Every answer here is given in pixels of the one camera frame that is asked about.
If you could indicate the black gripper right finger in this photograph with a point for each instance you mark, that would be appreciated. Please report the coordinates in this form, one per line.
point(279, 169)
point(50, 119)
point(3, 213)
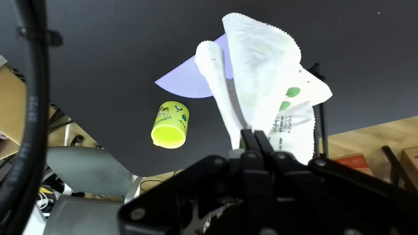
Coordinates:
point(264, 143)

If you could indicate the grey office chair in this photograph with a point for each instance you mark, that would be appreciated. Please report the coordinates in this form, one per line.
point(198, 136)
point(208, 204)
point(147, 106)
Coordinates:
point(102, 186)

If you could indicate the white cloth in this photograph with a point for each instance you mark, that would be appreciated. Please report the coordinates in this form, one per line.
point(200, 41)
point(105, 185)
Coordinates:
point(259, 84)

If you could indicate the yellow green cup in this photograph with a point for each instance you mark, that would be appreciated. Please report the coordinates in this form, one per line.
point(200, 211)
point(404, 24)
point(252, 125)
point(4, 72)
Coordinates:
point(170, 127)

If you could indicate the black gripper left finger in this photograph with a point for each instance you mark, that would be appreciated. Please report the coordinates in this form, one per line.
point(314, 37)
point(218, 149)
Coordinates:
point(250, 140)

